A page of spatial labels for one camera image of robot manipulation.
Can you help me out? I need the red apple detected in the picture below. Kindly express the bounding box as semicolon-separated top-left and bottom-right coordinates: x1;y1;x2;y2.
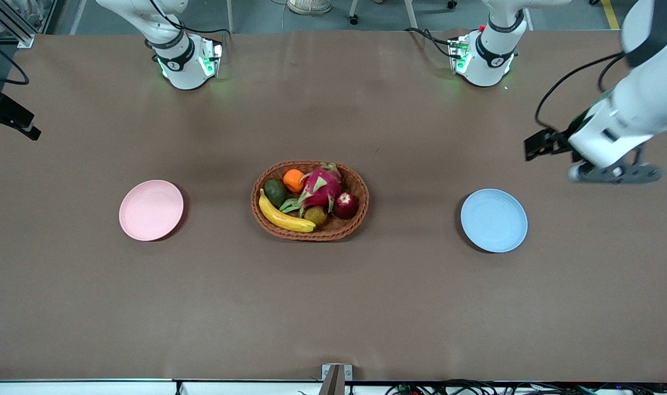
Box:
334;192;360;220

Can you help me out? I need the yellow banana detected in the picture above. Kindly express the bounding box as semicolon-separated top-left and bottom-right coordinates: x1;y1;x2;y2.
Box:
259;189;316;233

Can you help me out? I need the blue plate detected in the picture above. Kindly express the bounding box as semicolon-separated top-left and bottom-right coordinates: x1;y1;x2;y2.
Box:
460;189;529;253

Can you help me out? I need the pink plate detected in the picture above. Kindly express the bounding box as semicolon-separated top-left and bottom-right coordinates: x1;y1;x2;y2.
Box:
119;179;184;242

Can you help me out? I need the pink dragon fruit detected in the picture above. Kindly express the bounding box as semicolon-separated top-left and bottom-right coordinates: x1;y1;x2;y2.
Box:
279;162;343;215

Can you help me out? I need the brown wicker basket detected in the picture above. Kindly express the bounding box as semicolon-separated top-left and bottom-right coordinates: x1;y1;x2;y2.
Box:
250;160;369;241

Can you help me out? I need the orange fruit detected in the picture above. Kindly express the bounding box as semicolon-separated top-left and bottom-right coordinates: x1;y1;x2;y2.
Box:
283;169;306;194

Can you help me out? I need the green avocado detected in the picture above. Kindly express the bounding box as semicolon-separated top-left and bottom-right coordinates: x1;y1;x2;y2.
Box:
264;179;288;208

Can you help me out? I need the beige shoe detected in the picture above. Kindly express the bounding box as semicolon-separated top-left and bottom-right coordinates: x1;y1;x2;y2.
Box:
287;0;333;15

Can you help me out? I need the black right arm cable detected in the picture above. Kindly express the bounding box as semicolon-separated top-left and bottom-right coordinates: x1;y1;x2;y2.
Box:
0;35;30;86

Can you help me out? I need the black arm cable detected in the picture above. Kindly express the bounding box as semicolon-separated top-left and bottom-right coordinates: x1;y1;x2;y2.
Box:
0;35;30;86
535;52;626;130

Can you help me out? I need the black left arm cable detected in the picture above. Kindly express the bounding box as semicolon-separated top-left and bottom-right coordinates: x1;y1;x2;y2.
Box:
535;52;626;130

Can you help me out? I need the aluminium frame profile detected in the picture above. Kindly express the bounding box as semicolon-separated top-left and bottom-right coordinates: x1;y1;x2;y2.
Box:
0;0;65;49

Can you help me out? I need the black left base cable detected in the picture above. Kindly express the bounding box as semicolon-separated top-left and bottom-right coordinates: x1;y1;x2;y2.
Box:
403;27;456;59

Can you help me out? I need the black base cable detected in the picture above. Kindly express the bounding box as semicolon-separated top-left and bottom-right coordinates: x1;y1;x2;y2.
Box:
403;27;456;59
149;0;232;38

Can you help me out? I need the black right base cable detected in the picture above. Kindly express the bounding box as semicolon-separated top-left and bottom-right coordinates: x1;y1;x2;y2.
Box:
149;0;232;38

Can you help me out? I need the bundle of cables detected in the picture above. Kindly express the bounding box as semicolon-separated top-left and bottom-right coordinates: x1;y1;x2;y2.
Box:
385;380;667;395

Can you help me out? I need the white table edge rail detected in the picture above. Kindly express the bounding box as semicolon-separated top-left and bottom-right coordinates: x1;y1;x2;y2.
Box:
0;378;667;395

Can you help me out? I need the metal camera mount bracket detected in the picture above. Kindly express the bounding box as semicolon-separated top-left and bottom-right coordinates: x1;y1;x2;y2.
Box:
321;364;353;395

